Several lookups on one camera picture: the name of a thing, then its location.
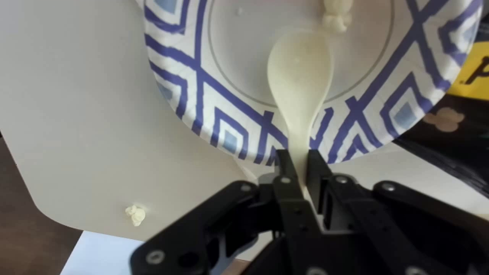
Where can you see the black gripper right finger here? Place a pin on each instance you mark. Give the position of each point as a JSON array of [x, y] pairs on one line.
[[399, 229]]

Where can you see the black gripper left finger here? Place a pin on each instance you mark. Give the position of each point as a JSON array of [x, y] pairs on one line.
[[207, 238]]

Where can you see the white plastic spoon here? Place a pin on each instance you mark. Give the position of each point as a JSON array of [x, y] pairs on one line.
[[300, 70]]

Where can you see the empty patterned paper plate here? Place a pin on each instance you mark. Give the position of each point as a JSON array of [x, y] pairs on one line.
[[393, 64]]

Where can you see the black yellow snack bag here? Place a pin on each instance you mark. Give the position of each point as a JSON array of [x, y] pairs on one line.
[[454, 134]]

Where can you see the popcorn piece on table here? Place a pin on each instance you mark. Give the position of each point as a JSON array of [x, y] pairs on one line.
[[136, 214]]

